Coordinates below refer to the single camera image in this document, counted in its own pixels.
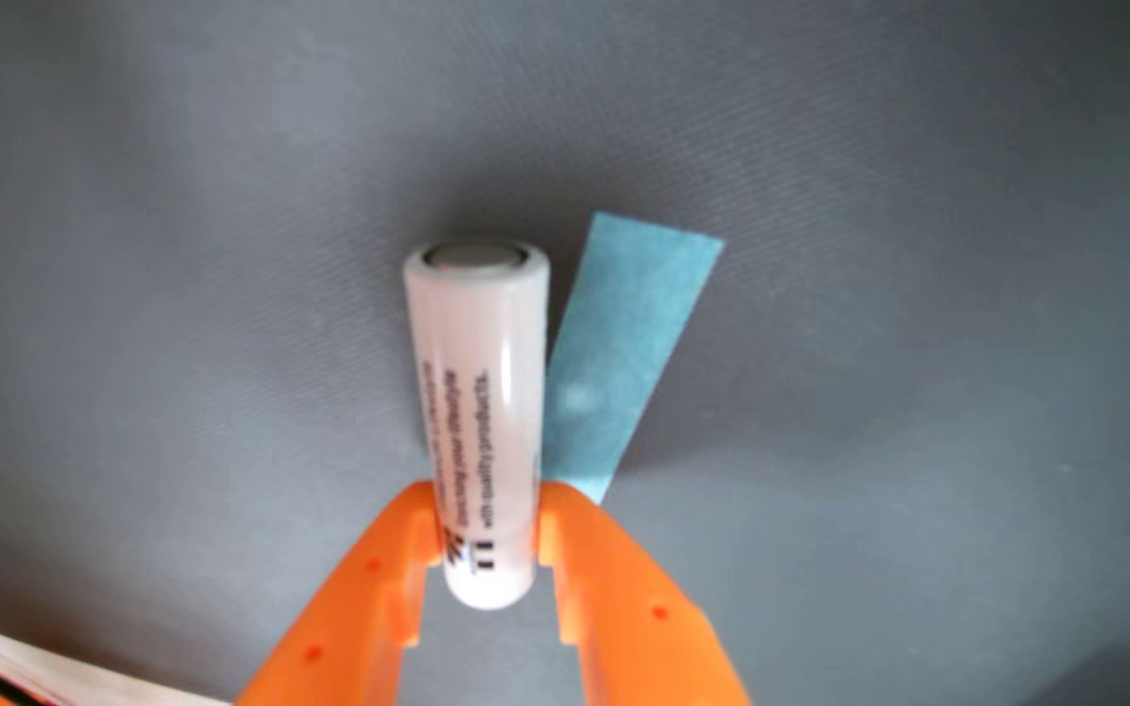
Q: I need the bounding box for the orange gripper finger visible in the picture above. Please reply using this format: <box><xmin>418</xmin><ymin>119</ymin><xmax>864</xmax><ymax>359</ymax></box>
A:
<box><xmin>536</xmin><ymin>480</ymin><xmax>755</xmax><ymax>706</ymax></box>
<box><xmin>234</xmin><ymin>480</ymin><xmax>445</xmax><ymax>706</ymax></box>

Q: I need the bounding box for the dark grey table mat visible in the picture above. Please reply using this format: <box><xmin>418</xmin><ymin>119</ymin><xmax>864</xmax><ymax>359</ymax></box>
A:
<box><xmin>0</xmin><ymin>0</ymin><xmax>1130</xmax><ymax>706</ymax></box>

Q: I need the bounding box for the white cylindrical battery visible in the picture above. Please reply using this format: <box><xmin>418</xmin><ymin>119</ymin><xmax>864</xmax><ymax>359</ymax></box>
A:
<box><xmin>402</xmin><ymin>235</ymin><xmax>553</xmax><ymax>611</ymax></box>

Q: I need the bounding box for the blue tape piece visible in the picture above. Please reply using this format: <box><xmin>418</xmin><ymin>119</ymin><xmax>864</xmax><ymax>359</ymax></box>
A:
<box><xmin>540</xmin><ymin>210</ymin><xmax>726</xmax><ymax>506</ymax></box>

